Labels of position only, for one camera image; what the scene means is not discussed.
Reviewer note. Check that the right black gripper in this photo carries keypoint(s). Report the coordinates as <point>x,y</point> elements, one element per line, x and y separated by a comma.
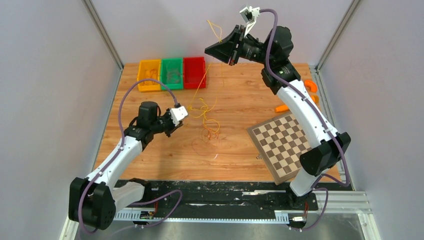
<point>227,47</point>

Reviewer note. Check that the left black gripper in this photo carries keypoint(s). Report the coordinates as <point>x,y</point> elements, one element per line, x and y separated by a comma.
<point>173,127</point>

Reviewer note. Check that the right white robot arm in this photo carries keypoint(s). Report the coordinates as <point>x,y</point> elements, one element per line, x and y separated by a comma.
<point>328,145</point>

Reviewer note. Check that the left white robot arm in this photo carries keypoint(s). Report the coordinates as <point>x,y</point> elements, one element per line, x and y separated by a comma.
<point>116,159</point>

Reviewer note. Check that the red plastic bin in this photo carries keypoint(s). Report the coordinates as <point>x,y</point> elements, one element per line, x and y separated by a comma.
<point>194,70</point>

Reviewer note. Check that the green plastic bin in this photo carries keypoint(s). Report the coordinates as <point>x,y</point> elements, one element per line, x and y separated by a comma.
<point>171,73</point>

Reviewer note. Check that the yellow plastic bin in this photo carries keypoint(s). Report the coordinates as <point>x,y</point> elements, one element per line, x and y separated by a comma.
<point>149,69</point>

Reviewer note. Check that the orange curved plastic piece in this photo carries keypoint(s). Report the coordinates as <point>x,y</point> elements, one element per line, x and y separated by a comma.
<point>311,86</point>

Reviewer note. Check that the wooden chessboard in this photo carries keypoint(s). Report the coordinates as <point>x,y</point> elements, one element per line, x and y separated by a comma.
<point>280,142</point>

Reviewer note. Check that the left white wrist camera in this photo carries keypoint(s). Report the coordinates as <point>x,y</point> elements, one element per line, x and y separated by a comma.
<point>178,114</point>

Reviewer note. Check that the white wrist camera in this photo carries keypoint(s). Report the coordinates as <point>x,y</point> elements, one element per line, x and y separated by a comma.
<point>249,15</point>
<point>178,114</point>

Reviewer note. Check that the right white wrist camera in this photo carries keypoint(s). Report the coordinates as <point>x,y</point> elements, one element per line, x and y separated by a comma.
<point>249,15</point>

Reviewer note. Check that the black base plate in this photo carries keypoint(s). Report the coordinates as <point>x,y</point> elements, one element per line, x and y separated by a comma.
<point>238,200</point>

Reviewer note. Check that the aluminium frame rail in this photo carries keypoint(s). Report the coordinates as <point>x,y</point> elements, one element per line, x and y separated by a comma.
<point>330,199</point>

